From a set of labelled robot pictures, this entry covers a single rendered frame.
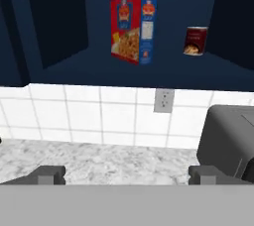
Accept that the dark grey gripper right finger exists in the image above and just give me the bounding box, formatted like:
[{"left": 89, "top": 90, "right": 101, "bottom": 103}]
[{"left": 188, "top": 165, "right": 253, "bottom": 185}]

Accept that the red and blue food box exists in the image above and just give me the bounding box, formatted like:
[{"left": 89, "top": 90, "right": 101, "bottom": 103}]
[{"left": 110, "top": 0, "right": 158, "bottom": 66}]

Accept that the grey wall socket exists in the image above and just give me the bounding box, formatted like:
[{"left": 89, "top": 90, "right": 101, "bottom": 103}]
[{"left": 153, "top": 87, "right": 176, "bottom": 114}]

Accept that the dark blue wall cabinet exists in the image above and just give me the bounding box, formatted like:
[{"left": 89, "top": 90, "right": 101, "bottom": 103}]
[{"left": 0, "top": 0, "right": 254, "bottom": 93}]

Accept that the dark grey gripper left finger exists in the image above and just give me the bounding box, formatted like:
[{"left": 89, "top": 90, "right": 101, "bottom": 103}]
[{"left": 2, "top": 165, "right": 66, "bottom": 185}]

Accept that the dark red food can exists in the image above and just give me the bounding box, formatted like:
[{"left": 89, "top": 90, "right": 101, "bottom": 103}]
[{"left": 183, "top": 26, "right": 209, "bottom": 57}]

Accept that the dark blue cabinet door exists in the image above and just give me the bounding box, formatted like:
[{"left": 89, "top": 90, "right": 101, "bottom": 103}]
[{"left": 0, "top": 0, "right": 44, "bottom": 88}]

